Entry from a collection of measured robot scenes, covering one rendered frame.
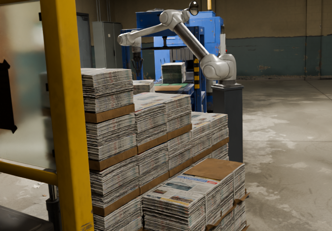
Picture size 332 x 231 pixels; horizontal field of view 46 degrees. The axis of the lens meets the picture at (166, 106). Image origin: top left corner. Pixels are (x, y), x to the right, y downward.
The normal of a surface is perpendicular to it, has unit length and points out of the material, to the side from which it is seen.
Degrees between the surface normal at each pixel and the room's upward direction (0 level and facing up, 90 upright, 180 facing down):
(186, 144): 90
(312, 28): 90
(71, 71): 90
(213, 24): 90
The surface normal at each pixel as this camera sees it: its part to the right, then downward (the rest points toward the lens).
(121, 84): 0.84, 0.07
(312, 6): -0.19, 0.18
